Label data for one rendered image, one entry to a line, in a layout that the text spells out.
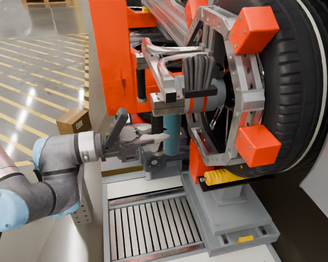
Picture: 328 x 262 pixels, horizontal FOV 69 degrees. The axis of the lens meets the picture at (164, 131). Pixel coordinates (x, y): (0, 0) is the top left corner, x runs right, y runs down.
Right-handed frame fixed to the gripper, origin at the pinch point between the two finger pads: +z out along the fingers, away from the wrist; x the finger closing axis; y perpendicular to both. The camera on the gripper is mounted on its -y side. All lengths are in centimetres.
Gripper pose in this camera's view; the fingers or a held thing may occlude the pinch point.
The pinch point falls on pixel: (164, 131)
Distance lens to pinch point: 72.7
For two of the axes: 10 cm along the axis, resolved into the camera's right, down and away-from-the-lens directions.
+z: 9.7, -1.3, 1.8
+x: 2.2, 5.9, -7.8
